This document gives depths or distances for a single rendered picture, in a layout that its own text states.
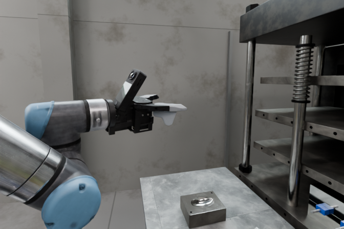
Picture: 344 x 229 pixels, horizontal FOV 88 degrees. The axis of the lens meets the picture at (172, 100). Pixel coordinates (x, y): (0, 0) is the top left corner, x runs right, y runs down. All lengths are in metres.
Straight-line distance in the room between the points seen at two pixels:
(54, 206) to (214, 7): 2.68
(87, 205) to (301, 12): 1.16
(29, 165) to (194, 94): 2.32
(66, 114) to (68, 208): 0.18
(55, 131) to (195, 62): 2.24
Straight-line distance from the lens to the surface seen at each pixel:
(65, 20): 2.45
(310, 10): 1.15
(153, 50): 2.42
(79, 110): 0.42
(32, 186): 0.31
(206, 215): 1.07
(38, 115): 0.42
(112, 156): 2.62
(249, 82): 1.47
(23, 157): 0.30
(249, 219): 1.18
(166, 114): 0.48
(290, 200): 1.38
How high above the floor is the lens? 1.52
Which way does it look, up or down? 7 degrees down
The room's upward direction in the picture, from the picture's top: straight up
